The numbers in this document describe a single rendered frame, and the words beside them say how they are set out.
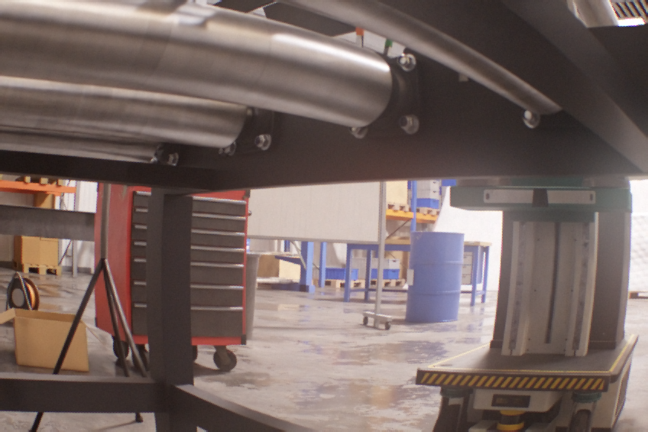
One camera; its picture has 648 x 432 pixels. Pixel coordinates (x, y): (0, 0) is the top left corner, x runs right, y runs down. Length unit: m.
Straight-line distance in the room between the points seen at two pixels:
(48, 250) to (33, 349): 7.16
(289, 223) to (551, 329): 3.92
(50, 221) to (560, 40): 5.70
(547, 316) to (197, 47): 1.58
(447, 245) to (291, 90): 5.59
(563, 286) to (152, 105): 1.44
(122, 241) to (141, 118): 2.01
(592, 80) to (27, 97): 0.73
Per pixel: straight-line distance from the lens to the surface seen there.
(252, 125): 1.07
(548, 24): 0.29
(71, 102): 0.88
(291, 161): 1.03
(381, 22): 0.44
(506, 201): 1.80
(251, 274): 4.60
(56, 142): 1.18
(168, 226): 1.31
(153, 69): 0.62
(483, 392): 1.73
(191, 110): 0.97
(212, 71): 0.65
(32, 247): 9.81
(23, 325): 2.79
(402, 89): 0.86
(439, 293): 6.26
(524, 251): 1.98
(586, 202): 1.72
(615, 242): 2.05
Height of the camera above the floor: 0.64
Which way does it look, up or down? 3 degrees up
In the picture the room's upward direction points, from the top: 3 degrees clockwise
